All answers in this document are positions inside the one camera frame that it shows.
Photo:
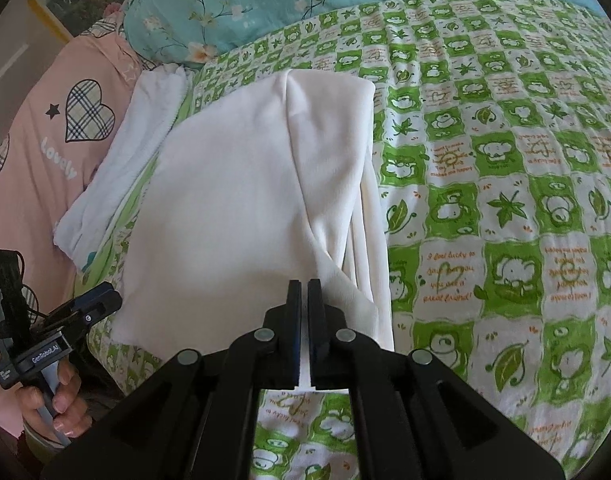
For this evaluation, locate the large white garment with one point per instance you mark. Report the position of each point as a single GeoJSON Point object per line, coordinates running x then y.
{"type": "Point", "coordinates": [235, 200]}

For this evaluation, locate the person's left hand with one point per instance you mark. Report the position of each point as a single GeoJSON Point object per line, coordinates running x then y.
{"type": "Point", "coordinates": [73, 410]}

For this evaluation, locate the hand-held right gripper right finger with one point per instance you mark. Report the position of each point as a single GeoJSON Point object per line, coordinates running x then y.
{"type": "Point", "coordinates": [315, 340]}

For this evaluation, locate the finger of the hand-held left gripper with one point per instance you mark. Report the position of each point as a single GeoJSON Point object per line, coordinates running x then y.
{"type": "Point", "coordinates": [100, 310]}
{"type": "Point", "coordinates": [85, 299]}

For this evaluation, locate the pink pillow with plaid hearts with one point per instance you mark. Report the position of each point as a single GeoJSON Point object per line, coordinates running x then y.
{"type": "Point", "coordinates": [40, 160]}

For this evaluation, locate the small white folded cloth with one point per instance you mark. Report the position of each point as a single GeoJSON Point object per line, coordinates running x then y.
{"type": "Point", "coordinates": [130, 160]}

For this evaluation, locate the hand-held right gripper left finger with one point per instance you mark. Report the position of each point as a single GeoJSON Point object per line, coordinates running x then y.
{"type": "Point", "coordinates": [294, 340]}

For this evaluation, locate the green checked cartoon bed sheet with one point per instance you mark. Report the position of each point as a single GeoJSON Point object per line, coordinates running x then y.
{"type": "Point", "coordinates": [510, 185]}

